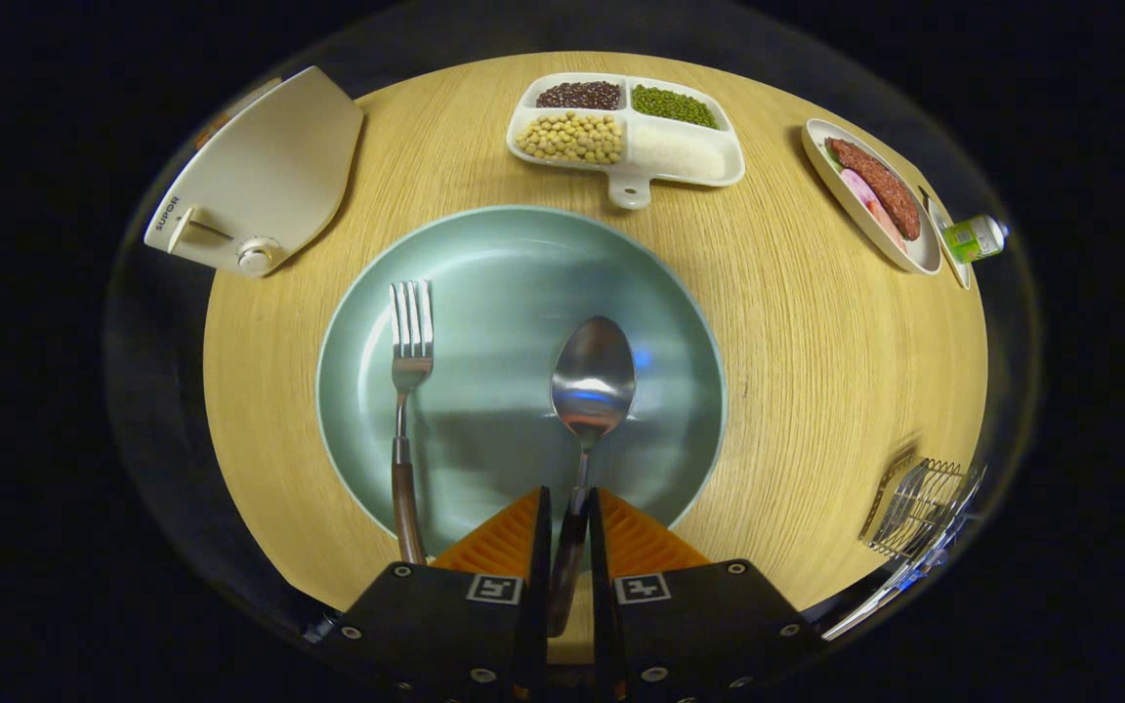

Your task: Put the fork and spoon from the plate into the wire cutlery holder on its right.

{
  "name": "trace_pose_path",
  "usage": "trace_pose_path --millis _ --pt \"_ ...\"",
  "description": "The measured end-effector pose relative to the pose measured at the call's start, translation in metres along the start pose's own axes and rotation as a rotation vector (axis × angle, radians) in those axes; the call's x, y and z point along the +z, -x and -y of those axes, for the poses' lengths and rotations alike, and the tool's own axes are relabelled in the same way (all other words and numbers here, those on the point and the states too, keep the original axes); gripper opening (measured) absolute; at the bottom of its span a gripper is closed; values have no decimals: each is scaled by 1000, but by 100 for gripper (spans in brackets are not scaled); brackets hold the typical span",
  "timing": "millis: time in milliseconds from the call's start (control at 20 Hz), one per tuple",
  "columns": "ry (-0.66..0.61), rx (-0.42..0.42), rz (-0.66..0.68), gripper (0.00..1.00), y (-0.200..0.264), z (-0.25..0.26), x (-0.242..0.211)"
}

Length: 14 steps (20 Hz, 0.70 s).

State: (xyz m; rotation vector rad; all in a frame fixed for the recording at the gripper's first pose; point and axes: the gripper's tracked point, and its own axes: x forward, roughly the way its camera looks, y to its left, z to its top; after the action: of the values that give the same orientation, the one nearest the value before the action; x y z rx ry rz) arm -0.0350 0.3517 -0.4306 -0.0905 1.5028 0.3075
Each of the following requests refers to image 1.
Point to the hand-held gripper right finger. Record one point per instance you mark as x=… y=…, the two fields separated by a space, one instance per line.
x=602 y=557

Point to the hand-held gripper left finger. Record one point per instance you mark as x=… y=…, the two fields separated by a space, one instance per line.
x=539 y=547

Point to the pale green round plate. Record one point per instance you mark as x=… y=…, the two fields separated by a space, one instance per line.
x=504 y=293

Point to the square metal drain basket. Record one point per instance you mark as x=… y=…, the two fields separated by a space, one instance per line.
x=914 y=508

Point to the white divided tray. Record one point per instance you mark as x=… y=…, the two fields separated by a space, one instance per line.
x=629 y=187

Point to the pile of yellow soybeans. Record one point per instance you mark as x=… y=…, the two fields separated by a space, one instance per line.
x=570 y=137

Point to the pile of white rice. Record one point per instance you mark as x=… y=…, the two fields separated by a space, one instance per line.
x=680 y=151

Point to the pale pink ham slice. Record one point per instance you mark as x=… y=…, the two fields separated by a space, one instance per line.
x=855 y=186

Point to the pile of dark red beans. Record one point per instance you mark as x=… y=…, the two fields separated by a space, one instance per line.
x=577 y=95

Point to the white round food plate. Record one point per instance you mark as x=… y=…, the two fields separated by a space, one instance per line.
x=816 y=156

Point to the pile of green mung beans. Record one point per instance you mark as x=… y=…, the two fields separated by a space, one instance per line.
x=672 y=104

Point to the green lettuce leaf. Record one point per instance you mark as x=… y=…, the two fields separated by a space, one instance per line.
x=830 y=156

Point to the brown steak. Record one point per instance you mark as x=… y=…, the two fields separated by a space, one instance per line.
x=880 y=186

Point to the cream toaster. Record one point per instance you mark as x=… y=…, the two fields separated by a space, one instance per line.
x=260 y=176

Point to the green label metal bottle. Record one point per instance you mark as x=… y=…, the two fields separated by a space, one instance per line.
x=973 y=237

